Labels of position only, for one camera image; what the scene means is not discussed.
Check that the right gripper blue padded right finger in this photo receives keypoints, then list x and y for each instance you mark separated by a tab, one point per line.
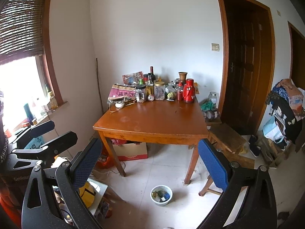
258	209

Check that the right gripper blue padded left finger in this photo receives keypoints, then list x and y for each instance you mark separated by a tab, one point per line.
40	208

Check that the white trash bucket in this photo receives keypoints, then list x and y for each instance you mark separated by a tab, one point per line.
161	195

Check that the wooden stool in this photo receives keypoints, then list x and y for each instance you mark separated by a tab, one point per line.
228	142

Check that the red cardboard box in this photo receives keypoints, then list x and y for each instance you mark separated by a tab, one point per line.
129	150

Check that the pile of clothes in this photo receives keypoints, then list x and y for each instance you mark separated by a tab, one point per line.
287	114

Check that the wooden table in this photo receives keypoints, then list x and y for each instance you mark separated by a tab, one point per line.
157	122

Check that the pink gift bag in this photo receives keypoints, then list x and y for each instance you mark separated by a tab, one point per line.
121	91

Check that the red thermos jug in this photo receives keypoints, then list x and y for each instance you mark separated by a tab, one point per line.
189	91

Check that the red cap sauce bottle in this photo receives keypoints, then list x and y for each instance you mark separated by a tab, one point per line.
180	90

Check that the clear jar black lid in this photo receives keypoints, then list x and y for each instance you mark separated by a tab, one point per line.
140	94

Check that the red snack packet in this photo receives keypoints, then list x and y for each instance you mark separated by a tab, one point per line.
133	78

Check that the brown clay vase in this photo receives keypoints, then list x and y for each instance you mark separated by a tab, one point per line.
182	76

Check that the clear jar gold lid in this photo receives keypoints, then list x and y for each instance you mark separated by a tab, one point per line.
159	90

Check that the yellow label liquor bottle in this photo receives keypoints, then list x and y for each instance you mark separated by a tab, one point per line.
149	86

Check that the red cylindrical can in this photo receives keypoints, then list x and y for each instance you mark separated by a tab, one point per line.
145	78

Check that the dark wooden door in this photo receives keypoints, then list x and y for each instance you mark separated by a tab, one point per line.
248	63

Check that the dark wine bottle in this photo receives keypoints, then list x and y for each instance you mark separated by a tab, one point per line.
152	74

